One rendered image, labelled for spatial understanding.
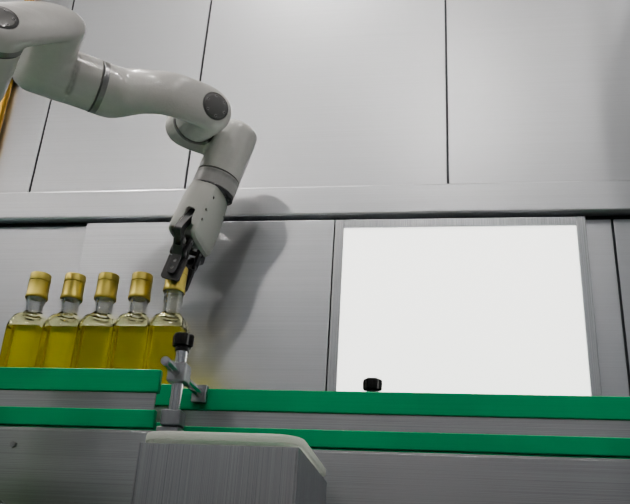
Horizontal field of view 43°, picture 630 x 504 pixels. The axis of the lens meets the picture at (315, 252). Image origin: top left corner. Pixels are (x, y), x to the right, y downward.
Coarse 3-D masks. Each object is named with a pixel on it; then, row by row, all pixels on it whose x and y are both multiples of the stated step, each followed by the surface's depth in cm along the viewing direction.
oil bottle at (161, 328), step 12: (168, 312) 124; (156, 324) 123; (168, 324) 122; (180, 324) 123; (156, 336) 122; (168, 336) 122; (144, 348) 122; (156, 348) 121; (168, 348) 121; (144, 360) 120; (156, 360) 120
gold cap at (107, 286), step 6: (102, 276) 129; (108, 276) 129; (114, 276) 130; (102, 282) 129; (108, 282) 129; (114, 282) 129; (96, 288) 129; (102, 288) 128; (108, 288) 128; (114, 288) 129; (96, 294) 128; (102, 294) 128; (108, 294) 128; (114, 294) 129; (114, 300) 130
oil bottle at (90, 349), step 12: (96, 312) 127; (84, 324) 125; (96, 324) 125; (108, 324) 125; (84, 336) 124; (96, 336) 124; (108, 336) 124; (84, 348) 123; (96, 348) 123; (72, 360) 123; (84, 360) 122; (96, 360) 122
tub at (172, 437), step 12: (156, 432) 84; (168, 432) 83; (180, 432) 83; (192, 432) 83; (204, 432) 83; (216, 432) 83; (228, 432) 83; (204, 444) 83; (216, 444) 83; (228, 444) 83; (240, 444) 83; (252, 444) 83; (264, 444) 82; (276, 444) 82; (288, 444) 83; (300, 444) 83; (312, 456) 88; (324, 468) 97
